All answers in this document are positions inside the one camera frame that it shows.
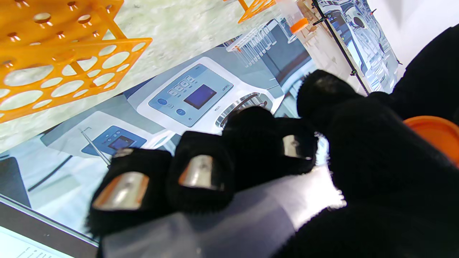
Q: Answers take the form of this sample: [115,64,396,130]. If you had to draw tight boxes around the empty orange test tube rack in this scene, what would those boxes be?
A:
[224,0,277,24]

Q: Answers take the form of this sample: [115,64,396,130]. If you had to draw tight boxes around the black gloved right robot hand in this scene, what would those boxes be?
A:
[86,70,459,258]

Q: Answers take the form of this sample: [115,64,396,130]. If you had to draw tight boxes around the orange tube cap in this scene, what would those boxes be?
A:
[403,115,459,169]
[290,17,309,35]

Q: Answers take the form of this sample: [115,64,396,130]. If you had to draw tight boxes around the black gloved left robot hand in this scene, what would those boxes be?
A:
[391,23,459,124]

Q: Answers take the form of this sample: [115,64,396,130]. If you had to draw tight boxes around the printed laboratory backdrop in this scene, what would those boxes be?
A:
[0,0,402,258]

